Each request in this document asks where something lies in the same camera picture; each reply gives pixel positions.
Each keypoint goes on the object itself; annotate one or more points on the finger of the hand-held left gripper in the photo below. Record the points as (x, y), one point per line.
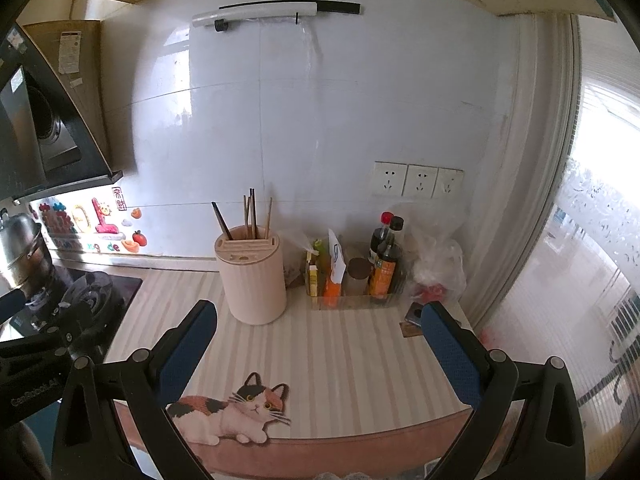
(55, 330)

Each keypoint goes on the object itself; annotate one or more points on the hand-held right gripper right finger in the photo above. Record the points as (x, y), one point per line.
(452, 355)

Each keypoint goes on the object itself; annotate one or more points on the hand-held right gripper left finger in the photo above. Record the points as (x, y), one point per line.
(187, 355)

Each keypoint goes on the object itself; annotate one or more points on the beige round chopstick holder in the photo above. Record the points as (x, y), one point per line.
(252, 280)

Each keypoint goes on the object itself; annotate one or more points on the person's left forearm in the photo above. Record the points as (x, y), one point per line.
(32, 452)

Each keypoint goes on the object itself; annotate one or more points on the brown square coaster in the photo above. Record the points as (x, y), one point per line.
(411, 331)

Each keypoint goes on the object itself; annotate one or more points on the small light blue packet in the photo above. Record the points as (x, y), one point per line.
(415, 314)

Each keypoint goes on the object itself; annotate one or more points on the black gas stove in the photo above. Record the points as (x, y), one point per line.
(100, 295)

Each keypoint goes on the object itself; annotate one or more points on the metal pot with lid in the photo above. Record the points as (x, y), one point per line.
(22, 250)

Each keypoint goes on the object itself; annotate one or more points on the plastic bag with red items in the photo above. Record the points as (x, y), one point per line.
(435, 265)

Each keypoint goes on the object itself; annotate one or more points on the black cap sauce bottle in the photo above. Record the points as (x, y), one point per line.
(387, 275)

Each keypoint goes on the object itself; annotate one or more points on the clear plastic organizer box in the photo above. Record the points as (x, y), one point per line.
(350, 301)

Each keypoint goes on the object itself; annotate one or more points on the jar with brown lid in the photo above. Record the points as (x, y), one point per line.
(357, 277)

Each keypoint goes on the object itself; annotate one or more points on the striped cat print mat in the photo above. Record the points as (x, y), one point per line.
(325, 360)

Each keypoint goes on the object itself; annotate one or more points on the orange packet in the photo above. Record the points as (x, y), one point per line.
(331, 292)

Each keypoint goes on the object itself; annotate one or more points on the red cap sauce bottle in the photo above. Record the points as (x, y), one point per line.
(378, 240)

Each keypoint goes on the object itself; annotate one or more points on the dark chopstick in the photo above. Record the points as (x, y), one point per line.
(253, 215)
(222, 222)

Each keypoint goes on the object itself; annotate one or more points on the frosted sliding glass door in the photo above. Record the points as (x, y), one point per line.
(565, 270)

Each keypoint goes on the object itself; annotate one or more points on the small yellow box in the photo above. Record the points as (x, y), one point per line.
(313, 282)

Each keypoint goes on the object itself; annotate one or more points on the white packet with blue print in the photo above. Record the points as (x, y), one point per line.
(337, 257)

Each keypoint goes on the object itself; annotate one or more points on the green packet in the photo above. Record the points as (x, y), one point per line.
(320, 252)

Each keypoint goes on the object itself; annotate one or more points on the black range hood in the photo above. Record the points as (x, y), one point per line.
(30, 125)

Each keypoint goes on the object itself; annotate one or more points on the white paper label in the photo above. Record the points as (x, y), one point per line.
(70, 52)

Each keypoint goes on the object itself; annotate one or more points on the white wall socket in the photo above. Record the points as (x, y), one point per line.
(421, 182)
(449, 183)
(389, 180)

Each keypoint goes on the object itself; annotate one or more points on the white wall rail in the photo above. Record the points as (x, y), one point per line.
(260, 12)

